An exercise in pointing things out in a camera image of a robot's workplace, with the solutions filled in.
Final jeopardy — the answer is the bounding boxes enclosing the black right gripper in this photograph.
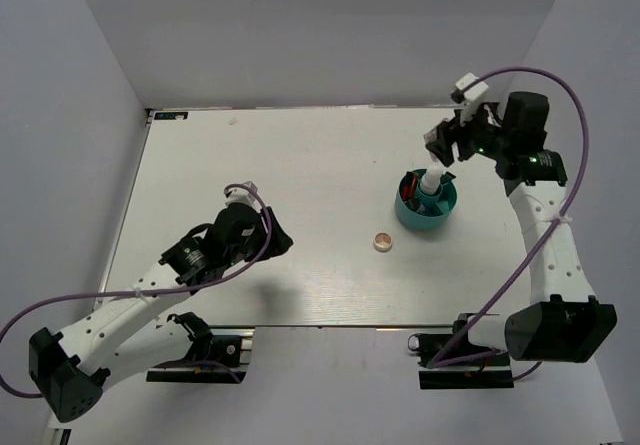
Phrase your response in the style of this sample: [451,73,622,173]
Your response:
[426,99,512,167]

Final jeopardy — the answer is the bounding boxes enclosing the white pink spray bottle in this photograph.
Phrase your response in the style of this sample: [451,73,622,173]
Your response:
[419,163,445,196]

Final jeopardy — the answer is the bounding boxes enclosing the dark red lip gloss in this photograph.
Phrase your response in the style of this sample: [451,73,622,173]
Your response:
[408,172,420,198]

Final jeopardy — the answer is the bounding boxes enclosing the round beige powder compact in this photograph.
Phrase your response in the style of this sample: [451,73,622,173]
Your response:
[372,232,393,253]

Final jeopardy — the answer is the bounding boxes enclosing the orange eyeshadow palette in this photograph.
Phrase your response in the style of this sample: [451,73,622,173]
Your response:
[424,127,440,153]

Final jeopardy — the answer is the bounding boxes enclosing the red lip gloss tube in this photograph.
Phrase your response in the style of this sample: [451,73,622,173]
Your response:
[399,172,414,202]

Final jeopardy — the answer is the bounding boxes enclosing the black squeeze tube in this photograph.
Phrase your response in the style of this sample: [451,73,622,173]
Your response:
[405,198,428,216]

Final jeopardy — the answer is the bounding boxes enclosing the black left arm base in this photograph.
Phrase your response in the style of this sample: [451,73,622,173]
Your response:
[146,312,254,385]

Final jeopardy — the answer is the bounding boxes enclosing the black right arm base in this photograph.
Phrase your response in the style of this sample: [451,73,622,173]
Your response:
[407,314,514,390]

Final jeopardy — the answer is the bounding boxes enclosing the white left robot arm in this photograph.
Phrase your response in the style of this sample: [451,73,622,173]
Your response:
[29,203,293,423]

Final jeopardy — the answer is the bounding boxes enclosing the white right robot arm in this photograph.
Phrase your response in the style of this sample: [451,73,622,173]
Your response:
[425,91,617,366]

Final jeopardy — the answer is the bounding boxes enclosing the teal round organizer cup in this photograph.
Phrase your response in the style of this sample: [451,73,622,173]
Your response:
[394,169,458,231]

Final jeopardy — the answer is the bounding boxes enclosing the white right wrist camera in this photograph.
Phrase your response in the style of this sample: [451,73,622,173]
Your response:
[450,73,489,125]

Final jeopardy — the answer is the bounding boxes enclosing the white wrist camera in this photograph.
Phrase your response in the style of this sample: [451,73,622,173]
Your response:
[450,73,489,125]
[223,181,260,210]

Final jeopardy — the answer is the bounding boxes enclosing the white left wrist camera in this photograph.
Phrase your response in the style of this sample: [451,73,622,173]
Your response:
[223,181,260,210]

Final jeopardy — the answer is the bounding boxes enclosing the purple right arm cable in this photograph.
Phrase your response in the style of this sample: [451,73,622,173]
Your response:
[428,66,587,381]

